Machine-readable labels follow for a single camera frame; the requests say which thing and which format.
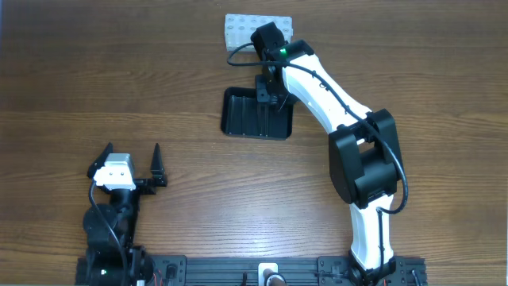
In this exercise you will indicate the mounting rail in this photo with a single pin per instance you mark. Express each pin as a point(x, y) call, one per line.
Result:
point(222, 270)

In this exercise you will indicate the black tray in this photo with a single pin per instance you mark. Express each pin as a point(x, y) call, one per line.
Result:
point(278, 127)

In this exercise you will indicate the clear test tube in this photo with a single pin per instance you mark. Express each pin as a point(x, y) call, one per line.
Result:
point(239, 115)
point(230, 115)
point(261, 123)

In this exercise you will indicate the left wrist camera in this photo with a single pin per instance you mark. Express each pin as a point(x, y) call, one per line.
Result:
point(117, 172)

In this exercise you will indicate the white test tube rack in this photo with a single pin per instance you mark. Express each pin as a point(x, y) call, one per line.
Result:
point(240, 32)

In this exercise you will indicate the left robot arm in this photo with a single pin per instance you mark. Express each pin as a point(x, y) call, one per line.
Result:
point(119, 214)

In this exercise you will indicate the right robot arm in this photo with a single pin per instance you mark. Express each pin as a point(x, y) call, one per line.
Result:
point(317, 91)

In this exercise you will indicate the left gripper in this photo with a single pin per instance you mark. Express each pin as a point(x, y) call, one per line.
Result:
point(145, 186)

